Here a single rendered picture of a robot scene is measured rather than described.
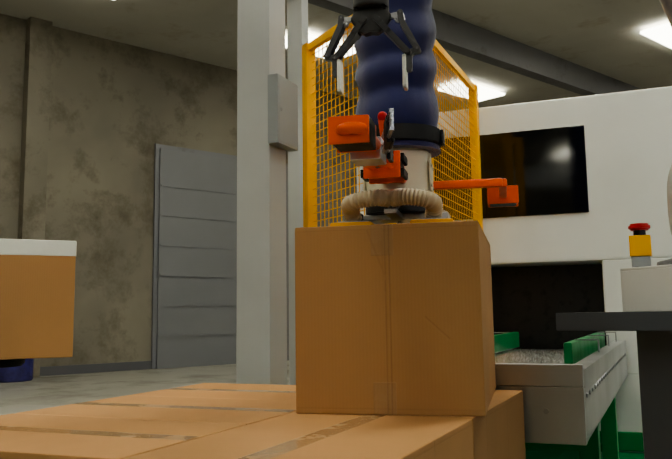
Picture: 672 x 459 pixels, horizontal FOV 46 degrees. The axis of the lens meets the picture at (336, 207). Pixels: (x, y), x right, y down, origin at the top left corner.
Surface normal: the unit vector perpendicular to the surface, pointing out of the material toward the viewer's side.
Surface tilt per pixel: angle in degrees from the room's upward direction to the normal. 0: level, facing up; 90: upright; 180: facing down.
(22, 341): 90
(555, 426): 90
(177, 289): 90
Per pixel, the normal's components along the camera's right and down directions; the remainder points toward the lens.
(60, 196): 0.68, -0.11
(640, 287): -0.74, -0.08
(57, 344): 0.47, -0.12
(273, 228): 0.92, -0.07
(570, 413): -0.39, -0.12
